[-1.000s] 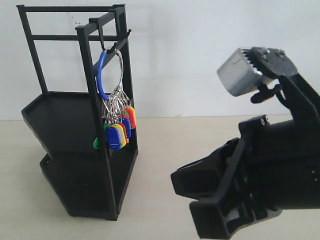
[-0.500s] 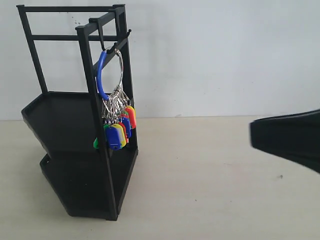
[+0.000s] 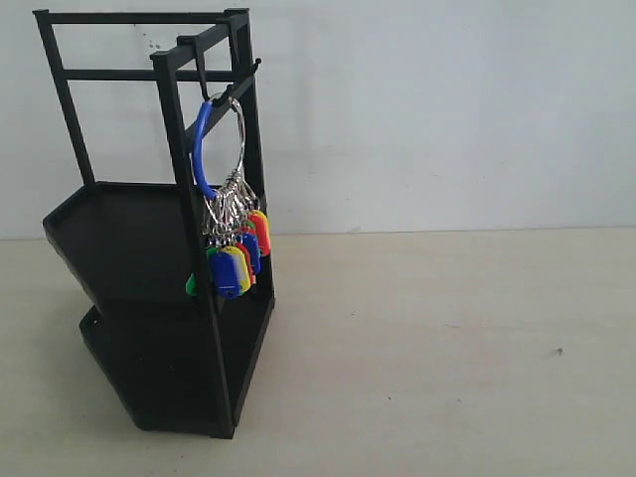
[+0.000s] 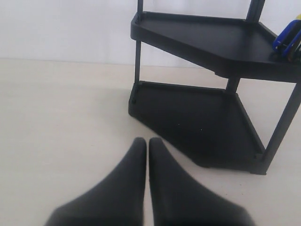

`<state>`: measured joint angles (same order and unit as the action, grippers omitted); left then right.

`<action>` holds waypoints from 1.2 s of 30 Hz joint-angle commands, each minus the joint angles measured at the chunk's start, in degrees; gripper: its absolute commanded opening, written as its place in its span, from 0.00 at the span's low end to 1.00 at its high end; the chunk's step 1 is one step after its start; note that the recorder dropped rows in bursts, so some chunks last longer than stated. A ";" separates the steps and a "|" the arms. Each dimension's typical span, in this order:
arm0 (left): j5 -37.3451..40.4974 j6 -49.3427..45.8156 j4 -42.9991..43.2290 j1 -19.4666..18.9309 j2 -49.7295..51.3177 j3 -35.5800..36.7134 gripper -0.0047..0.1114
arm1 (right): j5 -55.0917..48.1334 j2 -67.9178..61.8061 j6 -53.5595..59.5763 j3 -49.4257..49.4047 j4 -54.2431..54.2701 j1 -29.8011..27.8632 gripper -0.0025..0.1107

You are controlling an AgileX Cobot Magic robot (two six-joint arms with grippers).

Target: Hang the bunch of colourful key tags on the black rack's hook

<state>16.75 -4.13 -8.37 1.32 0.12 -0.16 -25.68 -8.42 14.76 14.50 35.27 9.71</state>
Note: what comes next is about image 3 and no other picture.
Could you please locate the red plastic key tag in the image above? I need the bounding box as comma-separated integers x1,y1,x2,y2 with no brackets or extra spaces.
248,210,271,256

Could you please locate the small blue object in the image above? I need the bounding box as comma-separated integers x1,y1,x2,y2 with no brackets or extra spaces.
207,247,242,299

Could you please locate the green plastic key tag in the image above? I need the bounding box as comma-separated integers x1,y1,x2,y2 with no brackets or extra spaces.
185,273,197,297

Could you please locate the blue carabiner with key tags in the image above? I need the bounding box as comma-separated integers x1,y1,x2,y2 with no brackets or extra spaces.
190,94,246,201

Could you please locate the black two-tier corner rack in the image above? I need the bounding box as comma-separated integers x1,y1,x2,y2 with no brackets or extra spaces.
35,9,275,438

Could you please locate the black metal hook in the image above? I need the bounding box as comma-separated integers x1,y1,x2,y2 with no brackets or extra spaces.
194,34,238,108

